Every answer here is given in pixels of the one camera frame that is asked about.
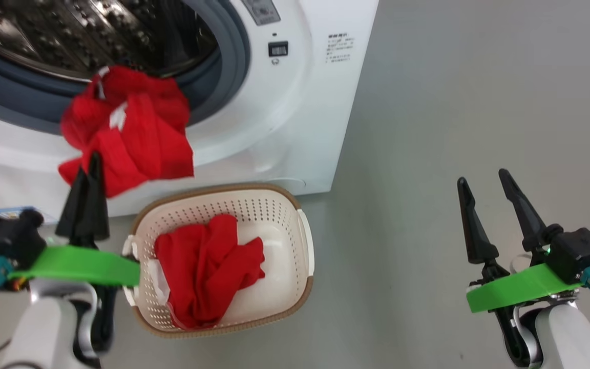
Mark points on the red garment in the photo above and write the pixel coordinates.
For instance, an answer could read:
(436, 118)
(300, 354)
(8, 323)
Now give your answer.
(141, 143)
(203, 266)

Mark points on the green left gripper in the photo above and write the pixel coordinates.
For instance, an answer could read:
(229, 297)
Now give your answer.
(80, 264)

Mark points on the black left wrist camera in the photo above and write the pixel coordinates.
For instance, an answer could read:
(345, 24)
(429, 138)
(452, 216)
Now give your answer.
(11, 238)

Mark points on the perforated steel washer drum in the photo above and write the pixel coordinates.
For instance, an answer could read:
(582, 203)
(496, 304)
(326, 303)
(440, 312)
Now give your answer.
(69, 31)

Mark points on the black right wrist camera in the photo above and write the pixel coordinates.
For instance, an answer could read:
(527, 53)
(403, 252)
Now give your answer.
(579, 251)

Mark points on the white front-load washing machine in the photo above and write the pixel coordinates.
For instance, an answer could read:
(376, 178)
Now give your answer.
(300, 128)

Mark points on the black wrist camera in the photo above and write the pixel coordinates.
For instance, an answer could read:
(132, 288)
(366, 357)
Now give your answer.
(579, 251)
(11, 238)

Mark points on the blue energy label sticker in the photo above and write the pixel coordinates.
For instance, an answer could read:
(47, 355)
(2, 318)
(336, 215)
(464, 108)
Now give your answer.
(13, 210)

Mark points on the cream basket with brown rim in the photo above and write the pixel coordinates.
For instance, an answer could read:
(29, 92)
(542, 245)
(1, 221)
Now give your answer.
(274, 215)

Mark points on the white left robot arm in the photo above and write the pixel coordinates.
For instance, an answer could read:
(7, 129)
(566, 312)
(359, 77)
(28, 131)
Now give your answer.
(44, 328)

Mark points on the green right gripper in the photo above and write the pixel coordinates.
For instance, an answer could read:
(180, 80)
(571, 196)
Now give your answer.
(520, 289)

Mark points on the printed text label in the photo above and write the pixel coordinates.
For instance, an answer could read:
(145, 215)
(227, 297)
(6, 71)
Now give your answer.
(340, 47)

